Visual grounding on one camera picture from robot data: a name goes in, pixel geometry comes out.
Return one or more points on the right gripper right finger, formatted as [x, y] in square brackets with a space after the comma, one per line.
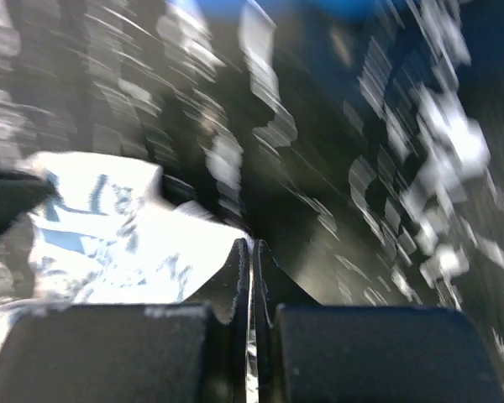
[307, 352]

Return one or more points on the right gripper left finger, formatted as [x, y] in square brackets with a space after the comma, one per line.
[194, 351]

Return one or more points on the grey blue patterned towel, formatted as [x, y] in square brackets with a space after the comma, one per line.
[105, 237]

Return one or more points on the black marble pattern mat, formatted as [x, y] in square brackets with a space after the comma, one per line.
[367, 153]

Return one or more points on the blue plastic bin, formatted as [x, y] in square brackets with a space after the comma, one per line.
[231, 9]

